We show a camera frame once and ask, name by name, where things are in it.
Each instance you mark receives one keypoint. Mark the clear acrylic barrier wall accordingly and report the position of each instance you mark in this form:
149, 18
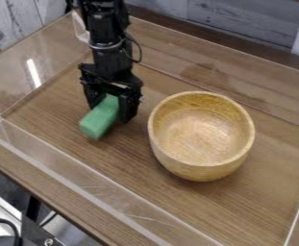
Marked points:
106, 183

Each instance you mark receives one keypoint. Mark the green rectangular block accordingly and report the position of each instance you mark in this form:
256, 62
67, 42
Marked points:
101, 118

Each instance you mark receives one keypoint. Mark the wooden brown bowl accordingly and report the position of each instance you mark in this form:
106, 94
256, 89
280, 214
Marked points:
202, 134

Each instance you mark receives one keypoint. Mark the black table leg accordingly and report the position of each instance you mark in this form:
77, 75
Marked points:
34, 208

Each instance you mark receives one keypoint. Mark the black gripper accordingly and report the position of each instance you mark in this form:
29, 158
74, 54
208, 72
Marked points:
125, 86

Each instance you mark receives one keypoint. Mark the clear acrylic corner bracket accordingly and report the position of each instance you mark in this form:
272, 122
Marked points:
82, 33

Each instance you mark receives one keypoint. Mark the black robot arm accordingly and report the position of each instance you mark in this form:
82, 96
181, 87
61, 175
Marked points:
109, 75

